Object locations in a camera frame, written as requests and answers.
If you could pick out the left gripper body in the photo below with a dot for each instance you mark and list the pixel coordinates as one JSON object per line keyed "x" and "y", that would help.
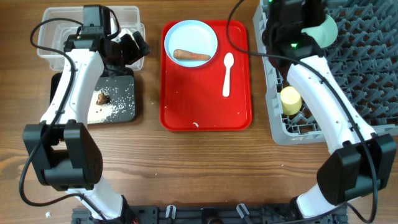
{"x": 125, "y": 51}

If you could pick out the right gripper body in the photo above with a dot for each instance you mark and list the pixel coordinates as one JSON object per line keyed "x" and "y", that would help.
{"x": 310, "y": 14}

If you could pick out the green bowl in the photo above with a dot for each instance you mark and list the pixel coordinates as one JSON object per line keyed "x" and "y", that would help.
{"x": 324, "y": 34}

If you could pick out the orange carrot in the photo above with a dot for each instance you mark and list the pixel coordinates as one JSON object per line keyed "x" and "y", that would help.
{"x": 180, "y": 54}

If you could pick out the brown food scrap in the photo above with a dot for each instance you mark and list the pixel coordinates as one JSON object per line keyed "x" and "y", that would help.
{"x": 103, "y": 99}

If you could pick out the large light blue plate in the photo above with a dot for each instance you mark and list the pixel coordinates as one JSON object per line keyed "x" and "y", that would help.
{"x": 192, "y": 36}

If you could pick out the white rice pile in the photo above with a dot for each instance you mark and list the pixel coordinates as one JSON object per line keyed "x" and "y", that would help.
{"x": 121, "y": 108}

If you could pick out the yellow plastic cup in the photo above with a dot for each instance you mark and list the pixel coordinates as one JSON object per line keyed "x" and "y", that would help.
{"x": 291, "y": 100}

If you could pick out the white plastic spoon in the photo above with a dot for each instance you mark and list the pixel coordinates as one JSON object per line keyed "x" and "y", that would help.
{"x": 228, "y": 62}

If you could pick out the white tissue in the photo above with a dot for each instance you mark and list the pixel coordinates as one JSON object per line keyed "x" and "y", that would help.
{"x": 125, "y": 32}

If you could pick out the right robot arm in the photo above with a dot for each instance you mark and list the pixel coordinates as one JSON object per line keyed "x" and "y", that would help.
{"x": 360, "y": 160}

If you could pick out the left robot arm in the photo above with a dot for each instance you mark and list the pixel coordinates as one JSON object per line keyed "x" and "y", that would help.
{"x": 61, "y": 150}

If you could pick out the grey dishwasher rack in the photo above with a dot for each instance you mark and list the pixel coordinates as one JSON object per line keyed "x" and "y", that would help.
{"x": 363, "y": 60}

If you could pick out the black plastic tray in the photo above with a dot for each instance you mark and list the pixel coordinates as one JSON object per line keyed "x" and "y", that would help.
{"x": 121, "y": 82}

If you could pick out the clear plastic bin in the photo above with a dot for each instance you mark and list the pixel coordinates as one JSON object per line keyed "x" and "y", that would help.
{"x": 55, "y": 33}

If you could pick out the red serving tray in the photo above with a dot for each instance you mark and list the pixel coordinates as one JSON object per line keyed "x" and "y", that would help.
{"x": 191, "y": 98}

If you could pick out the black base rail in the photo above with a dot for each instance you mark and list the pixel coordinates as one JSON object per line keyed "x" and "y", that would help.
{"x": 266, "y": 214}

